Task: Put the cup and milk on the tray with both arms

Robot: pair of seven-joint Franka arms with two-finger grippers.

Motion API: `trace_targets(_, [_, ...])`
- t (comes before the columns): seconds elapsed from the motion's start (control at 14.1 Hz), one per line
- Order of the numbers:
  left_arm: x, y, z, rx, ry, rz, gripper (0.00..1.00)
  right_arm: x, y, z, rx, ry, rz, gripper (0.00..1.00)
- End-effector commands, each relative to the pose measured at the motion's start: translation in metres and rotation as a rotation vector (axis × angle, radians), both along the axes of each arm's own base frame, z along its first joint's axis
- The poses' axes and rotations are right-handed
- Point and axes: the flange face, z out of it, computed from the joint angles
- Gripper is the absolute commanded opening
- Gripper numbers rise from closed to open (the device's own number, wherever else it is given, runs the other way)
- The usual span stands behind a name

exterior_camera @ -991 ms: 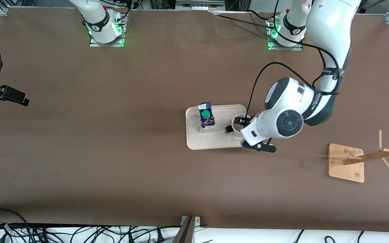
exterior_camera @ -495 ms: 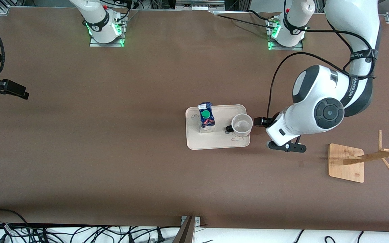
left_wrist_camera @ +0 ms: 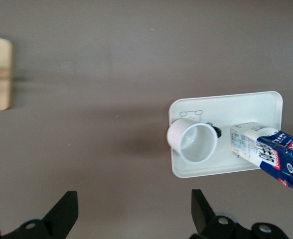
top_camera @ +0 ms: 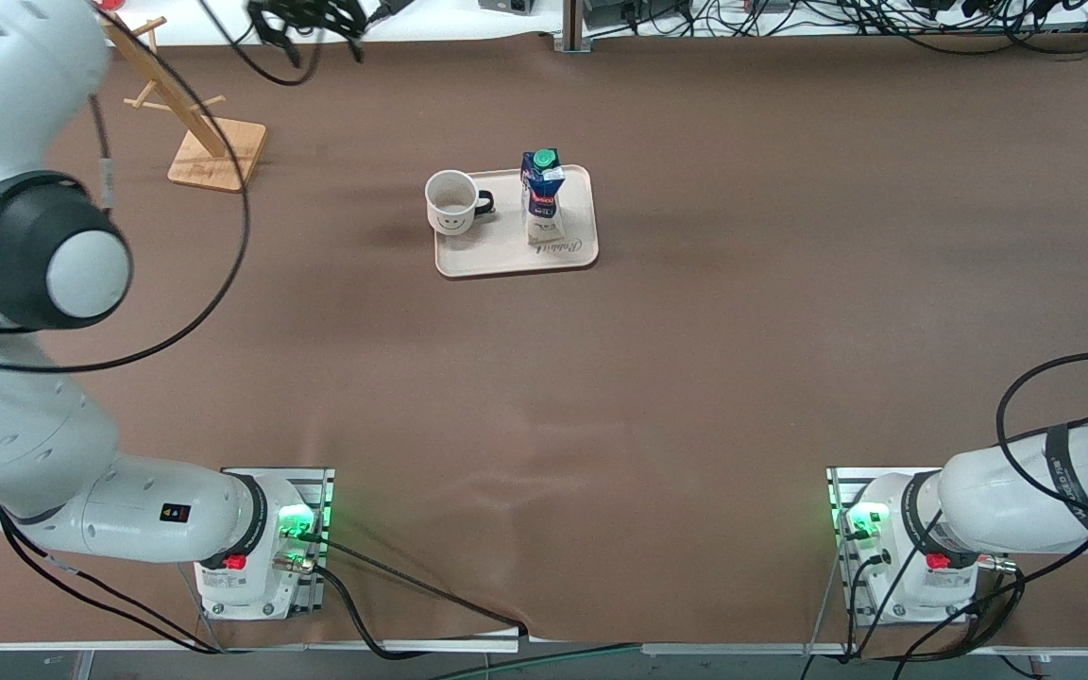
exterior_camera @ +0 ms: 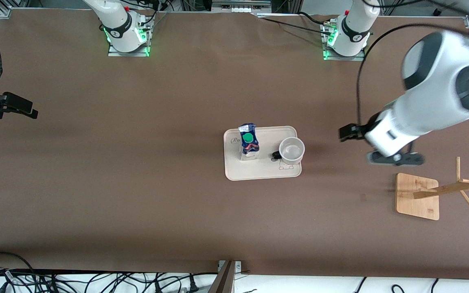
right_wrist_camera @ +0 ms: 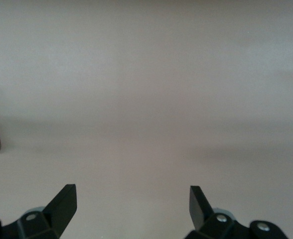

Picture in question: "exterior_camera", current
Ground blue white milk carton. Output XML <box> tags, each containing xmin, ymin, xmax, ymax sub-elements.
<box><xmin>238</xmin><ymin>123</ymin><xmax>260</xmax><ymax>162</ymax></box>

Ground metal frame bracket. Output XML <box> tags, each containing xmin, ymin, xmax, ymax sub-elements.
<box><xmin>208</xmin><ymin>260</ymin><xmax>243</xmax><ymax>293</ymax></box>

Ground tangled black floor cables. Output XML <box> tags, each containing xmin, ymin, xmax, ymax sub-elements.
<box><xmin>0</xmin><ymin>251</ymin><xmax>219</xmax><ymax>293</ymax></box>

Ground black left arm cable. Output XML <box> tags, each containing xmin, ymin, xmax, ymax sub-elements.
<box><xmin>355</xmin><ymin>22</ymin><xmax>469</xmax><ymax>127</ymax></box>

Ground black base power cable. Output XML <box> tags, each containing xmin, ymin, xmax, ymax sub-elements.
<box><xmin>255</xmin><ymin>11</ymin><xmax>335</xmax><ymax>36</ymax></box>

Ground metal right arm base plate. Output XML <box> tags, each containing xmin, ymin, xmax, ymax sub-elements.
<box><xmin>107</xmin><ymin>41</ymin><xmax>151</xmax><ymax>57</ymax></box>

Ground wooden mug stand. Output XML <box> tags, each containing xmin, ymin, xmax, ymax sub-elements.
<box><xmin>396</xmin><ymin>157</ymin><xmax>469</xmax><ymax>221</ymax></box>

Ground grey power strip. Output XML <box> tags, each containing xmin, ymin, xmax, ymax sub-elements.
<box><xmin>211</xmin><ymin>0</ymin><xmax>272</xmax><ymax>13</ymax></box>

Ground cream rabbit print tray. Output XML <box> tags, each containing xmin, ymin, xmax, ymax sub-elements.
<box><xmin>224</xmin><ymin>126</ymin><xmax>302</xmax><ymax>181</ymax></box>

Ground white smiley face cup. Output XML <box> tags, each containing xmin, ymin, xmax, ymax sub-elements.
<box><xmin>272</xmin><ymin>137</ymin><xmax>305</xmax><ymax>166</ymax></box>

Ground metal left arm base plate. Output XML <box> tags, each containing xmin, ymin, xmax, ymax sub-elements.
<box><xmin>323</xmin><ymin>48</ymin><xmax>366</xmax><ymax>62</ymax></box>

